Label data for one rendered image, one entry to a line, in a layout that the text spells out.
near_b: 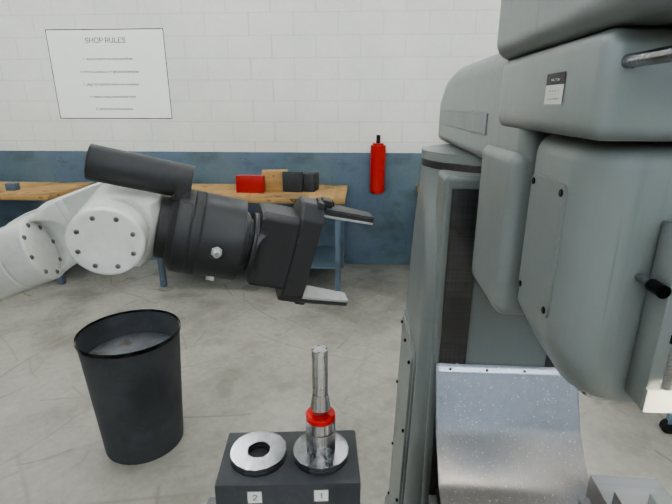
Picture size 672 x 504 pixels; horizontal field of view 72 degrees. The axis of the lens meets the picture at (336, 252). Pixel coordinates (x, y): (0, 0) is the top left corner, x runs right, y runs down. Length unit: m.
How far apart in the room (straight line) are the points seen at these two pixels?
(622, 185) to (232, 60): 4.59
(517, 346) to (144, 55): 4.70
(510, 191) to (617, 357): 0.26
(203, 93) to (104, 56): 1.03
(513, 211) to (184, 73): 4.59
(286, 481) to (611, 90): 0.65
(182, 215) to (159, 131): 4.78
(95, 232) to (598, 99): 0.47
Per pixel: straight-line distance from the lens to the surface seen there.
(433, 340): 1.10
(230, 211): 0.47
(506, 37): 0.77
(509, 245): 0.74
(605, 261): 0.58
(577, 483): 1.21
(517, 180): 0.72
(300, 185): 4.35
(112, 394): 2.39
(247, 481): 0.78
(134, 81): 5.32
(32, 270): 0.52
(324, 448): 0.78
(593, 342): 0.62
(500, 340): 1.12
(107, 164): 0.48
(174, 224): 0.46
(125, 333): 2.71
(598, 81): 0.51
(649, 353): 0.61
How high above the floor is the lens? 1.66
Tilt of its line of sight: 18 degrees down
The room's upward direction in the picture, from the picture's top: straight up
